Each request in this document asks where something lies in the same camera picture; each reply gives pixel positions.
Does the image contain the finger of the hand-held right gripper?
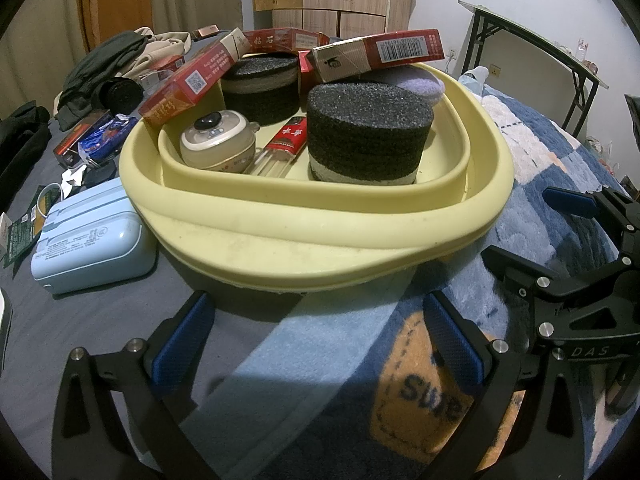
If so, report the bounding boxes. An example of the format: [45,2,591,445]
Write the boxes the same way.
[541,185,640,234]
[481,244,632,302]

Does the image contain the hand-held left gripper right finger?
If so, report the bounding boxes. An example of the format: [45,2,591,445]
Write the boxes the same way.
[422,290,587,480]

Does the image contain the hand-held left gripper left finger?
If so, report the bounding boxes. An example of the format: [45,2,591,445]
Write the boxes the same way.
[52,290,222,480]

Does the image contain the cream yellow plastic basin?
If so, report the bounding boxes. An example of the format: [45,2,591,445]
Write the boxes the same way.
[119,52,516,292]

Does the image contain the purple round pad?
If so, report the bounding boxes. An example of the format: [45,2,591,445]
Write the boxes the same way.
[378,71,447,104]

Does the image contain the round white device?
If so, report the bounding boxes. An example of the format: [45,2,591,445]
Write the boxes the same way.
[178,109,260,174]

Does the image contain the red clear pen tube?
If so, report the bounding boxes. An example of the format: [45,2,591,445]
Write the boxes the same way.
[247,115,309,179]

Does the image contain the red and grey box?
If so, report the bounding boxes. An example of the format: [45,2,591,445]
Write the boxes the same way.
[311,29,446,84]

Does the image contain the red box with grey end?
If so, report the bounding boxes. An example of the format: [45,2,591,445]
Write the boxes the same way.
[138,27,252,126]

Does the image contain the red and white box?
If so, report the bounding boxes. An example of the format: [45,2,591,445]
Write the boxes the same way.
[242,28,331,56]

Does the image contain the blue white checkered blanket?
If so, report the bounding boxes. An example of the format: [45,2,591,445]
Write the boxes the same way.
[177,67,640,480]

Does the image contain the grey bed sheet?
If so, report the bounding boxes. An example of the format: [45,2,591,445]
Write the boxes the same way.
[0,105,283,480]

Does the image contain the light blue hard case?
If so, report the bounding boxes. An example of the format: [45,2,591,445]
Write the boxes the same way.
[30,179,159,295]

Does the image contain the black folding table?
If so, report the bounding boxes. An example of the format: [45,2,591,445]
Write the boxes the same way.
[457,0,612,137]

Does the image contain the green packet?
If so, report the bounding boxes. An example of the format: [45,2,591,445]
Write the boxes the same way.
[0,209,47,272]

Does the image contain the black foam cylinder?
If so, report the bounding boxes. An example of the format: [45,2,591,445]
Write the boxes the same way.
[219,55,301,127]
[305,82,434,186]

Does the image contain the small packets on bed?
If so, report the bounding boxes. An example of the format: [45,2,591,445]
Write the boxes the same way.
[52,111,139,169]

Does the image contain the black cloth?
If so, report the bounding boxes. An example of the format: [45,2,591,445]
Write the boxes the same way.
[0,100,52,202]

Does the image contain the dark green clothing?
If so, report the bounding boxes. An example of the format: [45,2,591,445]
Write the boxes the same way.
[54,31,152,130]

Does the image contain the beige clothing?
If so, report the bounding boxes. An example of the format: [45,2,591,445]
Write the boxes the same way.
[123,26,194,78]

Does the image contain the brown wooden door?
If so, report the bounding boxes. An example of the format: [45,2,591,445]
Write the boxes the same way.
[75,0,154,54]

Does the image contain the black camera lens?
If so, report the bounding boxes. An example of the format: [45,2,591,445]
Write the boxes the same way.
[98,77,145,112]

